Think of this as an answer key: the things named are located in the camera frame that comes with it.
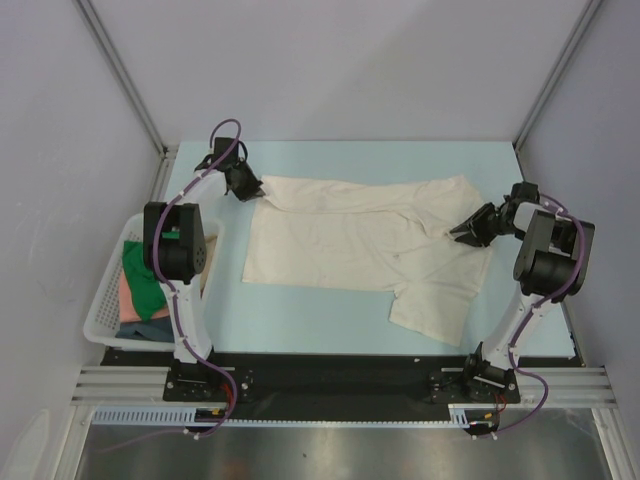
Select cream t shirt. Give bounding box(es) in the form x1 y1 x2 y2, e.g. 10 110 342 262
242 176 492 346

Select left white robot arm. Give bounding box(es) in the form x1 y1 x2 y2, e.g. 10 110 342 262
143 158 264 400

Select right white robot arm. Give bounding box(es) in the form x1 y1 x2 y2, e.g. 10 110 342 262
443 195 595 402

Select beige t shirt in basket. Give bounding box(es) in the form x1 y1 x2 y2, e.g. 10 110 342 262
200 235 218 298

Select green t shirt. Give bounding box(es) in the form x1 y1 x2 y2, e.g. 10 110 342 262
119 240 169 323

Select blue t shirt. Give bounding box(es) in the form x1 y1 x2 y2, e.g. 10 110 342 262
115 317 174 344

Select pink t shirt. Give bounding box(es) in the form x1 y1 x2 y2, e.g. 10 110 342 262
118 273 169 323

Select white plastic laundry basket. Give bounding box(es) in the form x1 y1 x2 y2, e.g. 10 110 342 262
82 213 225 347

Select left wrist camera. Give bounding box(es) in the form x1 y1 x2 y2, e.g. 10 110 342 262
195 137 248 172

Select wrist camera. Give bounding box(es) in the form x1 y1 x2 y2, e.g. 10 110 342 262
195 137 248 172
505 181 540 207

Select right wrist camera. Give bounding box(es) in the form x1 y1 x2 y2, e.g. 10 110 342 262
505 181 540 207

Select left aluminium corner post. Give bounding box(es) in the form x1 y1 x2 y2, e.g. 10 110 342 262
72 0 167 158

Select aluminium corner post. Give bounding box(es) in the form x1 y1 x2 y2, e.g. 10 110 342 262
72 0 167 158
512 0 605 154

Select aluminium frame rail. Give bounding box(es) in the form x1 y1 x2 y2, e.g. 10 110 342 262
72 366 618 409

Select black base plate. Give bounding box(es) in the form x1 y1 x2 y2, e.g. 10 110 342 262
99 351 531 422

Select white slotted cable duct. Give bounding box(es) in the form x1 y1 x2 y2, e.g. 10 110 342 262
93 403 501 429

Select right aluminium corner post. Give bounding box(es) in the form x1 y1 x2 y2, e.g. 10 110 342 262
512 0 605 154

